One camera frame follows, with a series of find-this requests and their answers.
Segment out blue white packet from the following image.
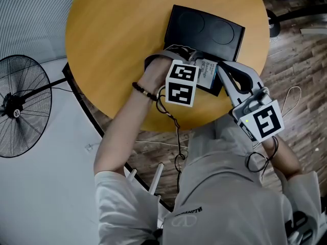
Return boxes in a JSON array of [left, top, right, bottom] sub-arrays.
[[198, 58, 218, 89]]

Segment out person's white shirt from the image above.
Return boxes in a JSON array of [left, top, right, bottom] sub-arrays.
[[94, 116, 322, 245]]

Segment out black bead bracelet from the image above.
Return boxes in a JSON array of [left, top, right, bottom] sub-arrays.
[[132, 82, 158, 102]]

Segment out black drawer box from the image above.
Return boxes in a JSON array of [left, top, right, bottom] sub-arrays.
[[163, 4, 246, 97]]

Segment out person's right forearm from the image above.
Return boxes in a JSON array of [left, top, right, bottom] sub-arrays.
[[262, 135, 303, 181]]

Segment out person's left hand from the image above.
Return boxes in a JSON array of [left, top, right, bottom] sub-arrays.
[[139, 58, 174, 94]]

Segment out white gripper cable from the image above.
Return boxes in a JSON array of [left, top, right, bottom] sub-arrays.
[[281, 85, 302, 118]]

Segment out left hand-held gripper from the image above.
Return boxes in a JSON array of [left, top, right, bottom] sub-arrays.
[[144, 44, 205, 108]]

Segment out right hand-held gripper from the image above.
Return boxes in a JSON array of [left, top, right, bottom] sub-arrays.
[[217, 61, 285, 142]]

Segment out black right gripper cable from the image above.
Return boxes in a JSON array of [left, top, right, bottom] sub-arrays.
[[245, 136, 279, 173]]

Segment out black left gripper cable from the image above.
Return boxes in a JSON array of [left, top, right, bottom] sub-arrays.
[[155, 84, 189, 191]]

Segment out person's left forearm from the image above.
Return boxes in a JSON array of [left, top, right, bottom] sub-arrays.
[[94, 85, 164, 176]]

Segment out black standing fan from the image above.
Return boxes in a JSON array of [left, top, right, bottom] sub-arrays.
[[0, 55, 69, 158]]

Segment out black electric scooter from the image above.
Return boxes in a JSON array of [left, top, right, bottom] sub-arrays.
[[265, 5, 327, 38]]

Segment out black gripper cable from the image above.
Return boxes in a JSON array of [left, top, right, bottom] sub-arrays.
[[155, 84, 189, 191], [245, 136, 279, 173]]

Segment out black harness strap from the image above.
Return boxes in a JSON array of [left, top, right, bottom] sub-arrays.
[[285, 210, 314, 245], [147, 228, 164, 245]]

